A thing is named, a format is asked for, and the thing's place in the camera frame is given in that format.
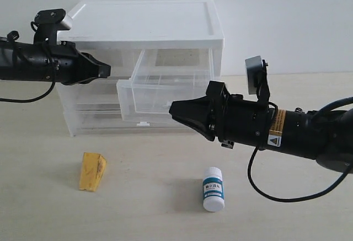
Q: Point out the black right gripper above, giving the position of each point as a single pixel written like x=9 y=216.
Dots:
x=231 y=119

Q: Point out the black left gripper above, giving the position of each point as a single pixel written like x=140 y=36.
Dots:
x=74 y=67

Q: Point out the white pill bottle teal label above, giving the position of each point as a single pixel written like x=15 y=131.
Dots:
x=213 y=192

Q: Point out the yellow cheese wedge toy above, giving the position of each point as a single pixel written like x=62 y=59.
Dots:
x=92 y=170

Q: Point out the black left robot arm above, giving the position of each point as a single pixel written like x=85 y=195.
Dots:
x=26 y=62

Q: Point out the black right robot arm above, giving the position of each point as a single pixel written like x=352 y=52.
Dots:
x=326 y=140

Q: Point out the clear bottom drawer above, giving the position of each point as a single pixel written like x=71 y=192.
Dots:
x=92 y=123

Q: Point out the white plastic drawer cabinet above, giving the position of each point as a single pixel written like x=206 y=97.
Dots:
x=147 y=25

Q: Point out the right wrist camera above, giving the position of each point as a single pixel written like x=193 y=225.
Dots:
x=257 y=81

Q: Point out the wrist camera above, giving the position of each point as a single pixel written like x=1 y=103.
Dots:
x=47 y=23
x=257 y=81

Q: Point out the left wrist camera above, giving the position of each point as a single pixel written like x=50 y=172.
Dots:
x=47 y=23

